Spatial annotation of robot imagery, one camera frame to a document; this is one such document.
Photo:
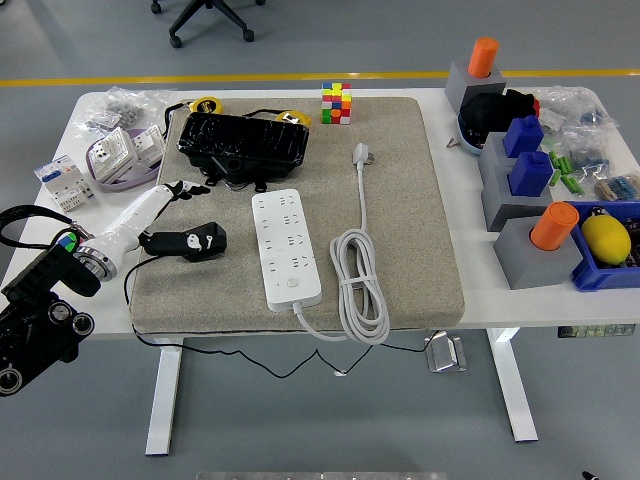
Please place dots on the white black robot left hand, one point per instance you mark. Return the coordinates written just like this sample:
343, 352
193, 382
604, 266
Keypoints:
135, 215

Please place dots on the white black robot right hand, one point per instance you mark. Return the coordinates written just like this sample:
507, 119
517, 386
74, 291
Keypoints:
589, 476

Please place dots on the black power adapter plug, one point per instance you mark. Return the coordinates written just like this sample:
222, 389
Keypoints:
221, 235

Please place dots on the white power strip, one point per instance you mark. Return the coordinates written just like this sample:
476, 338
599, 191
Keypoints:
285, 250

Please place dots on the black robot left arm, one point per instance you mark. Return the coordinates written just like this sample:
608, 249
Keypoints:
30, 320

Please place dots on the purple tray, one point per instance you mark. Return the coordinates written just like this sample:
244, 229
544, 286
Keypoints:
125, 184

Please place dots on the white circuit breaker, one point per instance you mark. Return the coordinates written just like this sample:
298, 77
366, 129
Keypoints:
65, 182

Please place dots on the white table leg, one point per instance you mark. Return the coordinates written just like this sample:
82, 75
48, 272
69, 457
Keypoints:
515, 400
162, 400

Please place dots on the clear bag of metal parts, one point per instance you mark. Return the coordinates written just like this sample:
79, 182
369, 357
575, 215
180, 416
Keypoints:
125, 107

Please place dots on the black plastic-wrapped case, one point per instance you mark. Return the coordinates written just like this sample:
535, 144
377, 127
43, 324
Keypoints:
240, 137

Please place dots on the table height control panel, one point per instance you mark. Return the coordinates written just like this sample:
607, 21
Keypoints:
595, 331

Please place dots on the silver metal floor box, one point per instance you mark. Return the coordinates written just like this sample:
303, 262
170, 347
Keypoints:
445, 352

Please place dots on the blue plastic bin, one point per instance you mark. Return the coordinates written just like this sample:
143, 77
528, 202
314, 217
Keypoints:
590, 280

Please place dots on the black office chair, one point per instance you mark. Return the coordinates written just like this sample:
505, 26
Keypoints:
210, 10

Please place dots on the grey block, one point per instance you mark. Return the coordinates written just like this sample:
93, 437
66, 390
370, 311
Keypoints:
530, 265
500, 210
457, 82
492, 152

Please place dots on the yellow lemon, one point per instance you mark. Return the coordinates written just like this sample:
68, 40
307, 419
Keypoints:
606, 239

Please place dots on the orange cylinder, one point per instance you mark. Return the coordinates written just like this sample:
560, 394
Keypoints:
482, 57
552, 227

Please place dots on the grey-brown mat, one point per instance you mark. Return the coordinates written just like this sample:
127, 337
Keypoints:
410, 225

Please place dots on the clear bag of resistors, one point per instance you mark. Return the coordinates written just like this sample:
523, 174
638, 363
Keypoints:
617, 189

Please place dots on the blue block with knob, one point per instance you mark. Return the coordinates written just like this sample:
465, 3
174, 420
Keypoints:
530, 175
522, 136

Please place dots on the clear bag of blue terminals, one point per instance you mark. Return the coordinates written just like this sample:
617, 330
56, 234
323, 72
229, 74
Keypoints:
590, 160

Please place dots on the clear bag of blue parts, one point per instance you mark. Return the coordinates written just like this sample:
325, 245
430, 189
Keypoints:
575, 112

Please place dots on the black cloth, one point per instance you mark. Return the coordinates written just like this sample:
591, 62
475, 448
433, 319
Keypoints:
492, 112

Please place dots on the small red object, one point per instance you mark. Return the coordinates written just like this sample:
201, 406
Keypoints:
536, 107

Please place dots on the green plastic wall anchor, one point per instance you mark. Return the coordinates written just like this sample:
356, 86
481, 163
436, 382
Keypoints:
555, 178
554, 159
565, 164
571, 183

